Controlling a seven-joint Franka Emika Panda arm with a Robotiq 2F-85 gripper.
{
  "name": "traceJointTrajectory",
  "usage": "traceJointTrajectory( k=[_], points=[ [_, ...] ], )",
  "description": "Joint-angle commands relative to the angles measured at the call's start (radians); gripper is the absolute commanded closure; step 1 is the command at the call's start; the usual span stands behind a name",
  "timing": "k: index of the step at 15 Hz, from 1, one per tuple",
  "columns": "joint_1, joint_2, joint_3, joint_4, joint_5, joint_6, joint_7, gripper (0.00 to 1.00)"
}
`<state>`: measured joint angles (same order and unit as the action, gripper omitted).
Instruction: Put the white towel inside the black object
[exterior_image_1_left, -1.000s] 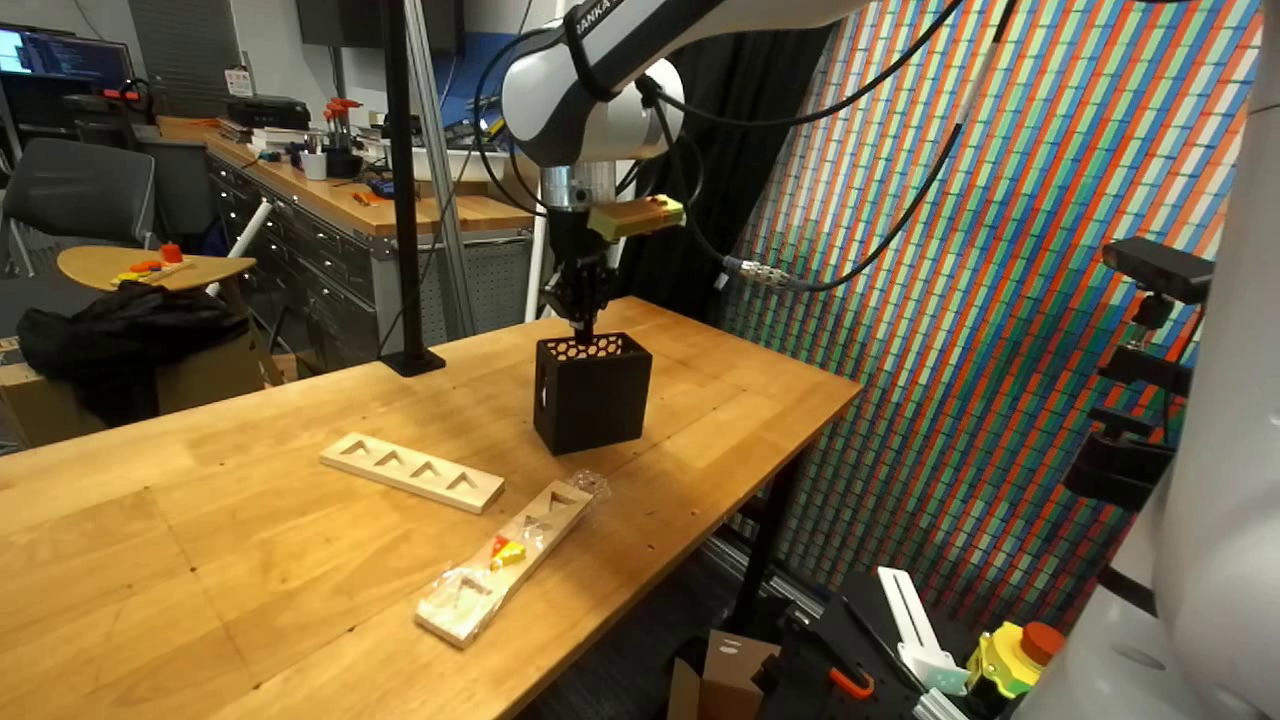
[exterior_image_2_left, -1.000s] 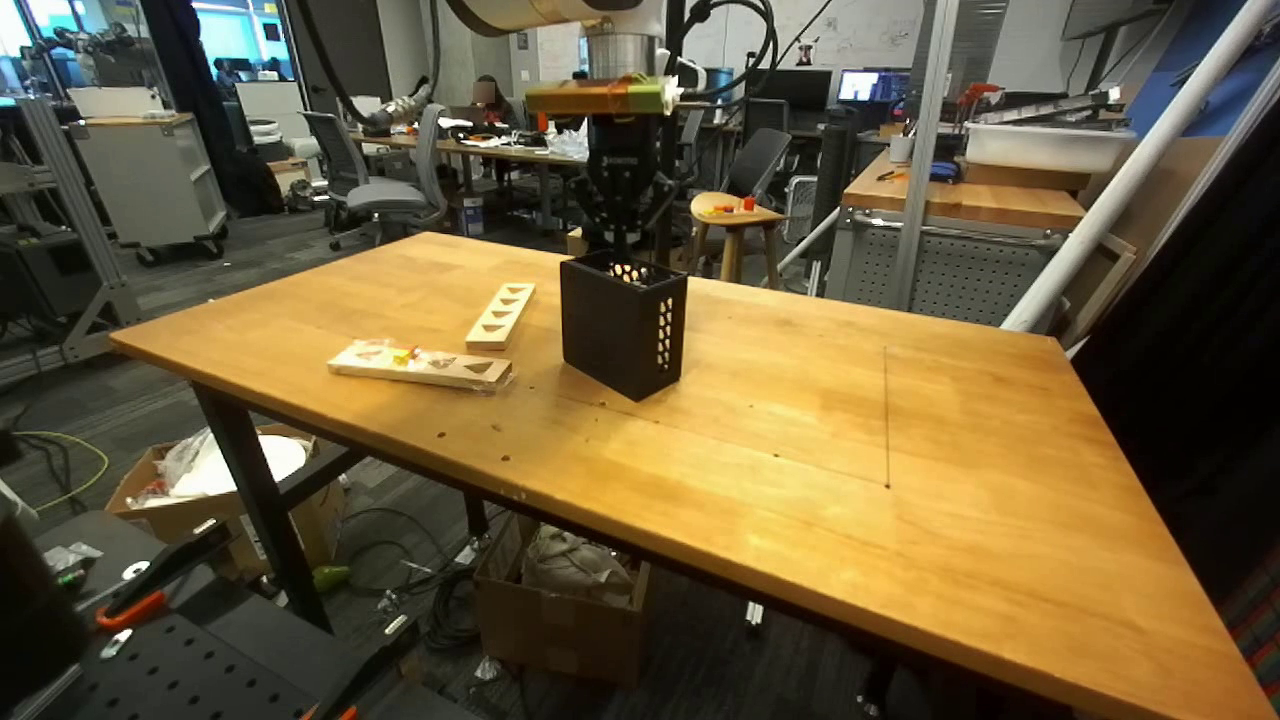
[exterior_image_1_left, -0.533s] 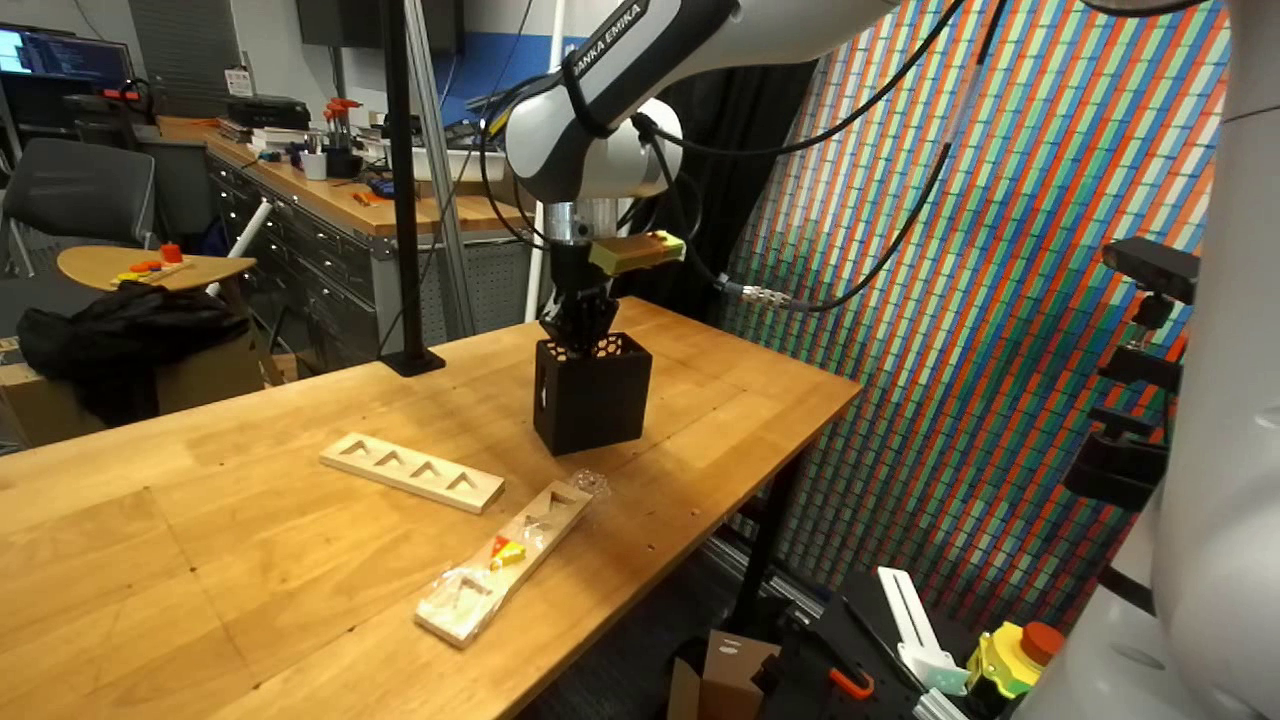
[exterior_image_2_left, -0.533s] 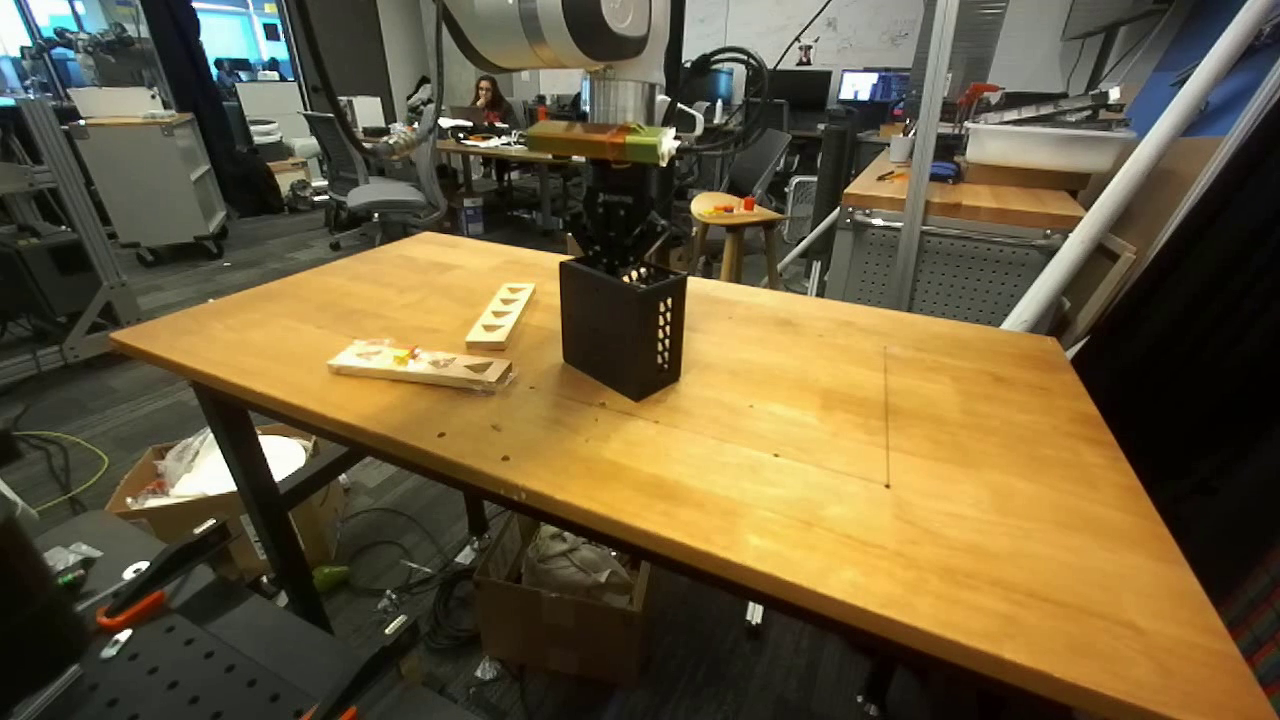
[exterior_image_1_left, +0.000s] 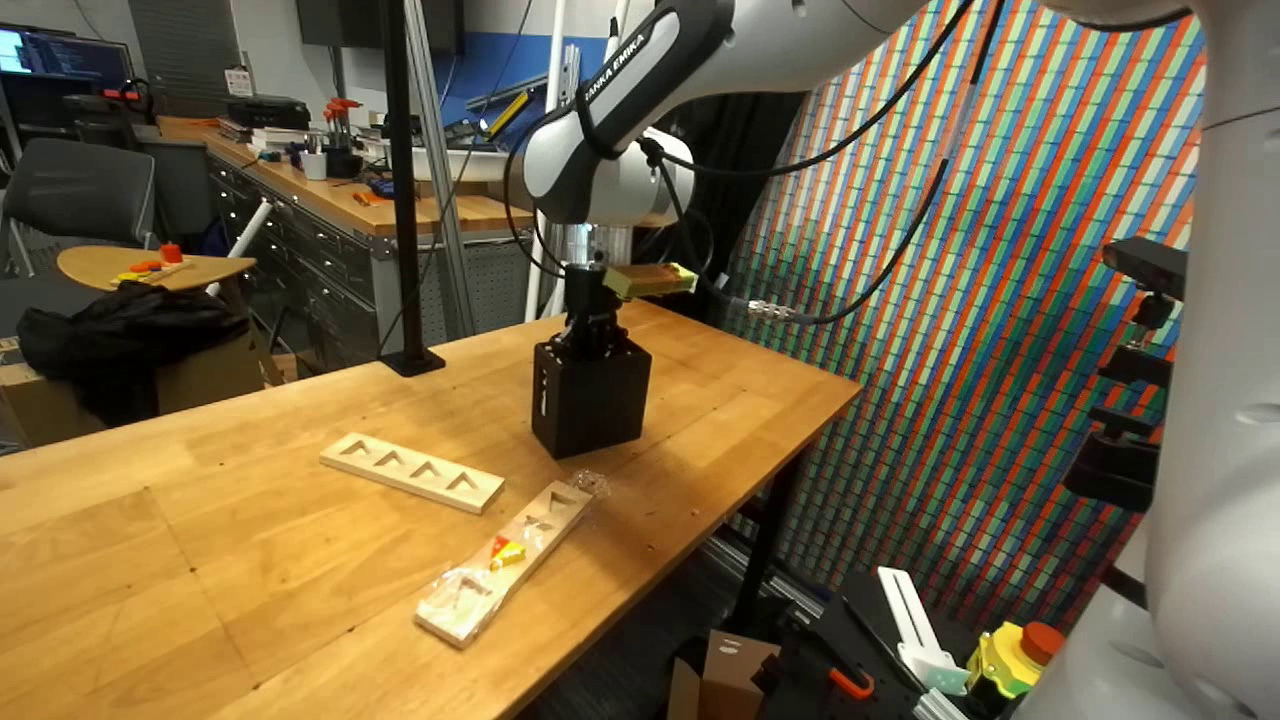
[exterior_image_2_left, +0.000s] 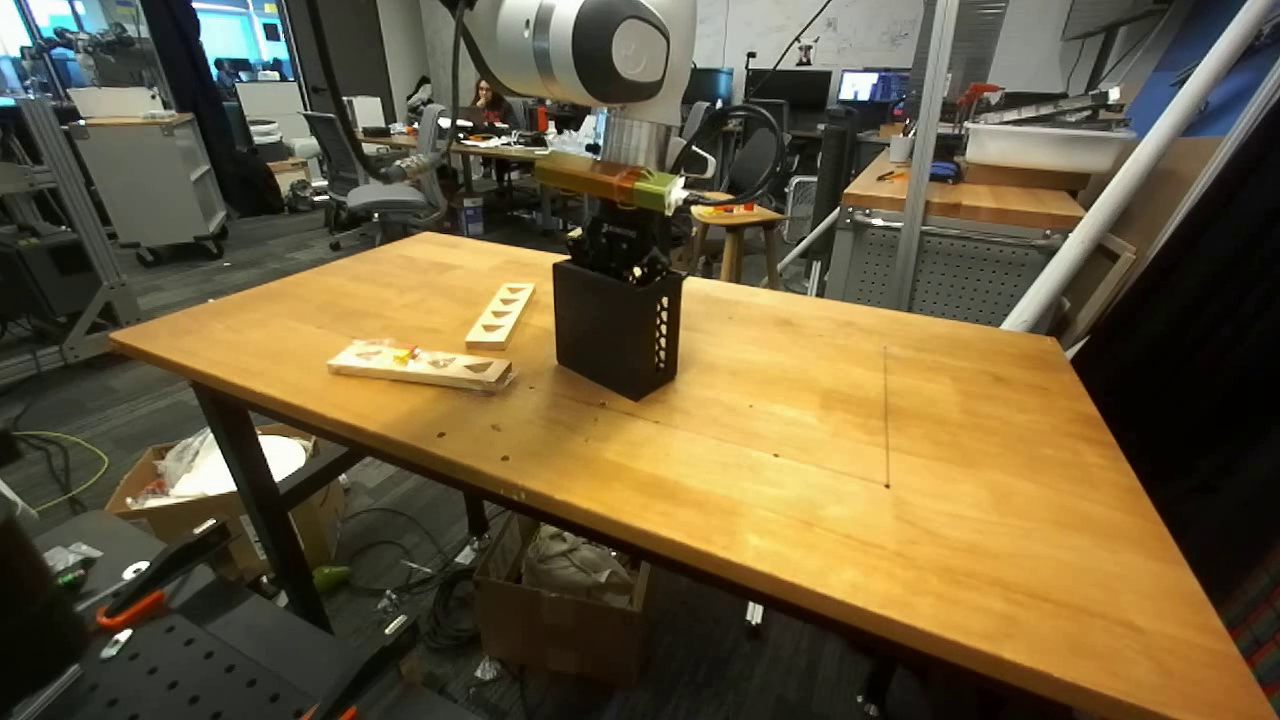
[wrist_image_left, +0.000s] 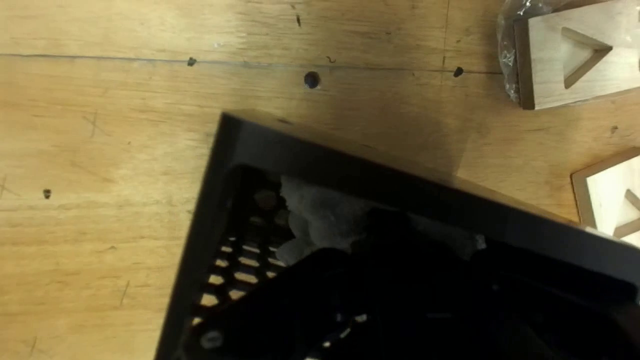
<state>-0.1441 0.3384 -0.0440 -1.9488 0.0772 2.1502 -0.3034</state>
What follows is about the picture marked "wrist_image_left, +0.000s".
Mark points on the clear plastic wrap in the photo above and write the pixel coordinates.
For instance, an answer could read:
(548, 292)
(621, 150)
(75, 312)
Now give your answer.
(508, 46)

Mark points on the black perforated box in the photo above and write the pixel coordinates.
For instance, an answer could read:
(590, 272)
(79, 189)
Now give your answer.
(373, 167)

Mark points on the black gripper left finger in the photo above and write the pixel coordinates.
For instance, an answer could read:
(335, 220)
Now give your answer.
(321, 307)

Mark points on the wooden board coloured pieces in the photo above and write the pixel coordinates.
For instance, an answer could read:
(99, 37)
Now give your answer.
(600, 80)

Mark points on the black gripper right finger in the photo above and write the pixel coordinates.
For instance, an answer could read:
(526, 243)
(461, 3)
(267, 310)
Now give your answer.
(507, 312)

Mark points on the wooden board triangle cutouts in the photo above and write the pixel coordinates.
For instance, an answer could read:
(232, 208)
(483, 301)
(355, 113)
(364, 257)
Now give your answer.
(606, 192)

